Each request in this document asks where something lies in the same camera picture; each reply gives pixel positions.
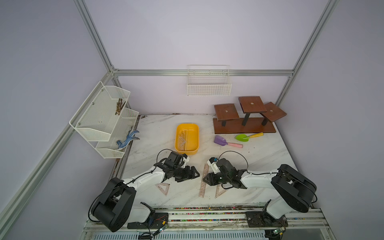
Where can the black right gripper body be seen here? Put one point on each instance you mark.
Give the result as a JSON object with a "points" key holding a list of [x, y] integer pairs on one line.
{"points": [[218, 178]]}

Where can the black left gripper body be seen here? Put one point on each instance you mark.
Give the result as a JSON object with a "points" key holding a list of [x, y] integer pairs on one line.
{"points": [[182, 173]]}

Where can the clear stencil ruler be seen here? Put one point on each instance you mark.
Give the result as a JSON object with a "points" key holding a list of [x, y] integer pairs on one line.
{"points": [[182, 140]]}

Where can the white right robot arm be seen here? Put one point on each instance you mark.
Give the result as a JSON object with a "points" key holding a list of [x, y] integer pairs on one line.
{"points": [[296, 192]]}

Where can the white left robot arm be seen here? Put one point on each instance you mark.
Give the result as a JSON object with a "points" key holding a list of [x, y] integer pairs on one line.
{"points": [[115, 204]]}

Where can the yellow plastic storage box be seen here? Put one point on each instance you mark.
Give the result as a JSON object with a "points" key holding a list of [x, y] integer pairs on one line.
{"points": [[193, 139]]}

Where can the pink triangle ruler right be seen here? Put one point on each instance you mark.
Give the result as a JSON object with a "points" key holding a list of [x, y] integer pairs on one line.
{"points": [[219, 191]]}

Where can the pink triangle ruler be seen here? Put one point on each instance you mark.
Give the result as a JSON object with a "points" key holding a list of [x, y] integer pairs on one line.
{"points": [[219, 191], [164, 188]]}

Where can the pink triangle ruler left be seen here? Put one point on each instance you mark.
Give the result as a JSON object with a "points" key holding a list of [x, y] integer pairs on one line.
{"points": [[164, 188]]}

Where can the pink stencil ruler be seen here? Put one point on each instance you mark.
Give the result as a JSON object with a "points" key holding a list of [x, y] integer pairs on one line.
{"points": [[203, 184]]}

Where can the purple toy shovel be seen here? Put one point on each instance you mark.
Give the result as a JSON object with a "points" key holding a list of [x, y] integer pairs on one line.
{"points": [[222, 142]]}

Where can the green toy shovel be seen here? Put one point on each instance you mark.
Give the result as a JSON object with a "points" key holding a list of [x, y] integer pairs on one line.
{"points": [[245, 138]]}

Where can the brown wooden display stand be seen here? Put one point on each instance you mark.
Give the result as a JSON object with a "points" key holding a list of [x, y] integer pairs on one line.
{"points": [[258, 117]]}

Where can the white mesh lower shelf basket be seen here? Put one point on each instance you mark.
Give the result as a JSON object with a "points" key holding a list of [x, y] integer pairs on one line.
{"points": [[125, 123]]}

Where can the white mesh shelf basket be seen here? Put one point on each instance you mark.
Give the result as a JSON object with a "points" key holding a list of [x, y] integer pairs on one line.
{"points": [[96, 119], [125, 123]]}

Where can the brown items in basket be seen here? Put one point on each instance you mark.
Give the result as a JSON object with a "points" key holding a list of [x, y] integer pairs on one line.
{"points": [[120, 106]]}

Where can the white mesh upper shelf basket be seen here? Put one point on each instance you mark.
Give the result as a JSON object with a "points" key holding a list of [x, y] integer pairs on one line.
{"points": [[96, 119]]}

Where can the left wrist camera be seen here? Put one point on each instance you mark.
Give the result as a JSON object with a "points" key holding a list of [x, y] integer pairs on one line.
{"points": [[176, 160]]}

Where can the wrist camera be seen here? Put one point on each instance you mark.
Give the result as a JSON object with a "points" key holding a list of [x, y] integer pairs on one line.
{"points": [[212, 162], [176, 160]]}

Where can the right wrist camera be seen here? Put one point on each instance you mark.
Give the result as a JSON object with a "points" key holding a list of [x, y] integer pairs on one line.
{"points": [[212, 162]]}

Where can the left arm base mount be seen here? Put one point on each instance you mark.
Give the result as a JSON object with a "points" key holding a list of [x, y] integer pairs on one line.
{"points": [[143, 216]]}

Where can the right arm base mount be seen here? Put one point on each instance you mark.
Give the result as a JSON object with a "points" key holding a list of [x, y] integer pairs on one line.
{"points": [[257, 219]]}

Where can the aluminium rail base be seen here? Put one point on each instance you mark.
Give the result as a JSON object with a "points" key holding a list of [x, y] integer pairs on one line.
{"points": [[219, 223]]}

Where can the white wire wall basket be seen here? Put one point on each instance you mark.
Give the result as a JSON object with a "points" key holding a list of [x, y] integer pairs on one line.
{"points": [[209, 80]]}

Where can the aluminium frame post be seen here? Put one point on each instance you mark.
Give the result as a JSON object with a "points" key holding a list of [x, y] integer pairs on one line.
{"points": [[91, 27]]}

